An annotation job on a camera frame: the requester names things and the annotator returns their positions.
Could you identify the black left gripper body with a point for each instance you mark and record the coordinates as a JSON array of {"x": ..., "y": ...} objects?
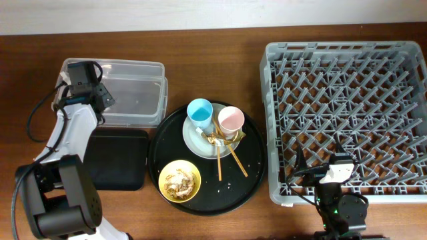
[{"x": 103, "y": 90}]

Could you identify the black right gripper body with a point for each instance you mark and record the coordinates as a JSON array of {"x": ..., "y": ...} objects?
[{"x": 313, "y": 177}]

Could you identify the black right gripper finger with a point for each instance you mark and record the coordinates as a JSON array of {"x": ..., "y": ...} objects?
[
  {"x": 340, "y": 149},
  {"x": 301, "y": 163}
]

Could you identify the pink plastic cup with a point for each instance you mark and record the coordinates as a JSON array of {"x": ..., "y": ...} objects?
[{"x": 230, "y": 120}]

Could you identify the gold candy wrapper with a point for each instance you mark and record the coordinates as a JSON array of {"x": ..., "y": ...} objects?
[{"x": 217, "y": 140}]

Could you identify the light blue plastic cup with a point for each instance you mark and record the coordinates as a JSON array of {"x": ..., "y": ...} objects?
[{"x": 200, "y": 112}]

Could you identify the yellow bowl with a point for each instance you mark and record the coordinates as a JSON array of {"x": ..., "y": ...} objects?
[{"x": 184, "y": 166}]

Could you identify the food scraps pile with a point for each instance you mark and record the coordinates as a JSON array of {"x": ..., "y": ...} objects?
[{"x": 180, "y": 184}]

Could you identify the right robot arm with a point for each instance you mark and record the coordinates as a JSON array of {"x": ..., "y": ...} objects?
[{"x": 343, "y": 214}]

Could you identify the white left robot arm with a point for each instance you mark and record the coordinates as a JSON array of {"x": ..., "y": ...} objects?
[{"x": 57, "y": 193}]

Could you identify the clear plastic waste bin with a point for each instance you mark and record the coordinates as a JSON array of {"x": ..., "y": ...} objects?
[{"x": 137, "y": 88}]

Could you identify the grey dishwasher rack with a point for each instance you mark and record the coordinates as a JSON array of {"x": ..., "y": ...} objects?
[{"x": 369, "y": 96}]

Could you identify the black rectangular tray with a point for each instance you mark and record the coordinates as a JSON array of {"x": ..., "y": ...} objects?
[{"x": 116, "y": 158}]

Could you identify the left wooden chopstick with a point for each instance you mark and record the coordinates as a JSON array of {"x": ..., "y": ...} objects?
[{"x": 219, "y": 159}]

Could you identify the wooden chopstick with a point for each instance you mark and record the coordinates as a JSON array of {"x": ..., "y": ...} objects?
[
  {"x": 219, "y": 159},
  {"x": 231, "y": 150}
]

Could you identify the round black serving tray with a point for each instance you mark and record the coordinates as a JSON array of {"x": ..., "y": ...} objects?
[{"x": 214, "y": 197}]

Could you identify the right wooden chopstick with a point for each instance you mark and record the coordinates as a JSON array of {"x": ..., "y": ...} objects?
[{"x": 231, "y": 150}]

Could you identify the grey round plate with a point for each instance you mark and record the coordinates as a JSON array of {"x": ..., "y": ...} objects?
[{"x": 198, "y": 145}]

